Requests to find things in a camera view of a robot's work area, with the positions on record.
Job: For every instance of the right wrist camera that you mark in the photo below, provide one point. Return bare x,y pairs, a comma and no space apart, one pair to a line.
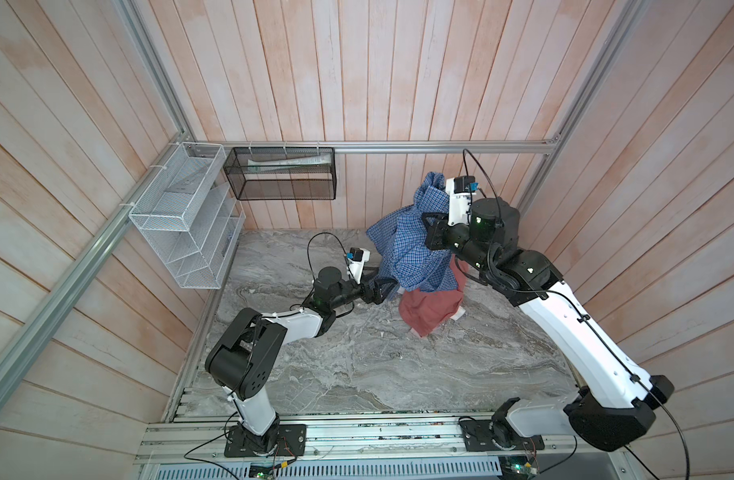
461,191

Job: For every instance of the white wire mesh shelf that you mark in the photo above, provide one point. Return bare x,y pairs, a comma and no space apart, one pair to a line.
189,218

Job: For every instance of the blue checkered shirt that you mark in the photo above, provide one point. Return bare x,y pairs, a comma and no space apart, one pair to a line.
400,237

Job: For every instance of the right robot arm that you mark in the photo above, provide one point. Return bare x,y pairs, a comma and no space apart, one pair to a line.
617,400

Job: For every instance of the black wire mesh basket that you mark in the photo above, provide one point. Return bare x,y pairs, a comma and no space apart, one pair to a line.
282,173

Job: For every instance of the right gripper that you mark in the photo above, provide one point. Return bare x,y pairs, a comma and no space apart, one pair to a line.
440,228

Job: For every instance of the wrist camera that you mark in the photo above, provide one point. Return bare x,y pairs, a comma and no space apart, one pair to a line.
356,259
461,191

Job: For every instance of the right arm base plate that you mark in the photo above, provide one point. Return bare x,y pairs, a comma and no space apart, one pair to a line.
487,435

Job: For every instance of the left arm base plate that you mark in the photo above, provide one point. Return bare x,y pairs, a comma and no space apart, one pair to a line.
280,440

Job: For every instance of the red cloth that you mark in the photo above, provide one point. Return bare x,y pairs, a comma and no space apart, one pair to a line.
424,312

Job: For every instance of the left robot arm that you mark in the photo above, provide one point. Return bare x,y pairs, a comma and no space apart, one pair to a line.
244,356

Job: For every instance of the aluminium front rail frame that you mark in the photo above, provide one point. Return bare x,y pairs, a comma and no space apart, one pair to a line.
328,437

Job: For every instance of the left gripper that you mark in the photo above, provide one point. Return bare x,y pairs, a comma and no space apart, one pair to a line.
375,296

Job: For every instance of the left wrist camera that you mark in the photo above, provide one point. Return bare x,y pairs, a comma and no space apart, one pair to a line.
356,259

